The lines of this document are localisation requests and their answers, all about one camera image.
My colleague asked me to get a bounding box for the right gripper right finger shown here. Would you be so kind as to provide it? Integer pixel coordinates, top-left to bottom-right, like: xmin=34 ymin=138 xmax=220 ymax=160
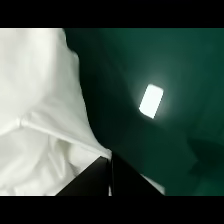
xmin=110 ymin=151 xmax=165 ymax=197

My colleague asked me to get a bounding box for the white shirt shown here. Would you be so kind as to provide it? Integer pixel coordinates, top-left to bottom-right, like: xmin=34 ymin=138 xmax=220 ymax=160
xmin=0 ymin=27 xmax=166 ymax=197

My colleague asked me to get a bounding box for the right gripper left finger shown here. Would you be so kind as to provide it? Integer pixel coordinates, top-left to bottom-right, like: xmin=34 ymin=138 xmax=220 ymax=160
xmin=55 ymin=155 xmax=110 ymax=197

